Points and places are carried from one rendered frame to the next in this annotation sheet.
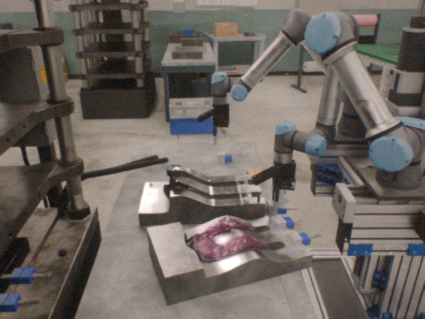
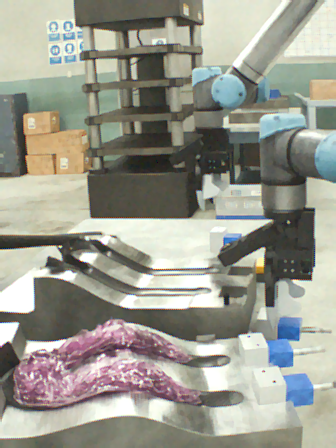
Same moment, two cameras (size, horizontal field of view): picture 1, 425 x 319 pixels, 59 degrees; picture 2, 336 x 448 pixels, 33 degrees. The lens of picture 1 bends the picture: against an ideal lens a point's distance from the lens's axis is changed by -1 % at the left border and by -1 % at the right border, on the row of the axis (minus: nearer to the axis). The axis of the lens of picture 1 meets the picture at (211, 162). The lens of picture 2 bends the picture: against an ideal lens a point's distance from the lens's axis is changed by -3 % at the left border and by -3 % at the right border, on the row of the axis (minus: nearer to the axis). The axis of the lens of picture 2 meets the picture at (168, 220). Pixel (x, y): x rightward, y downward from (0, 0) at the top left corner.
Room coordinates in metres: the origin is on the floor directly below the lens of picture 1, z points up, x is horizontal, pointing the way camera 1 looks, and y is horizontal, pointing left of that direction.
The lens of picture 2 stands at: (0.41, -0.36, 1.28)
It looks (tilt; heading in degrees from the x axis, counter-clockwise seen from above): 15 degrees down; 17
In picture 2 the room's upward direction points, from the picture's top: 4 degrees counter-clockwise
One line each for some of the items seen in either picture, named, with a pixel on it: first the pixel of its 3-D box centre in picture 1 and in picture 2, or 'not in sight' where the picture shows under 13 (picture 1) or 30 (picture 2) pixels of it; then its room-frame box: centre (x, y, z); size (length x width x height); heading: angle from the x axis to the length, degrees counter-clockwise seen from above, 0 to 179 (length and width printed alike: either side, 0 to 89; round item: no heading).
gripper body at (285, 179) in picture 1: (283, 174); (288, 242); (1.34, -0.28, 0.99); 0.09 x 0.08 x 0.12; 88
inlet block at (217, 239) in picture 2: (230, 157); (236, 240); (1.86, -0.10, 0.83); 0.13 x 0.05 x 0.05; 84
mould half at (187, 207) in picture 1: (200, 193); (122, 287); (1.40, 0.04, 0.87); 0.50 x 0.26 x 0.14; 93
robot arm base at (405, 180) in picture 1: (400, 167); not in sight; (1.18, -0.66, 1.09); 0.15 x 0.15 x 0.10
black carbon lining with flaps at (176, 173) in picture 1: (204, 184); (125, 265); (1.39, 0.03, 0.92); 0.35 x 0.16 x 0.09; 93
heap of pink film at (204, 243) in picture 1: (228, 236); (102, 361); (1.05, -0.06, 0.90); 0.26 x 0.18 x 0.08; 110
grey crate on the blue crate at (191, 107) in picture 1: (193, 107); (258, 199); (4.62, 0.22, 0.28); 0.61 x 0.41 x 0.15; 93
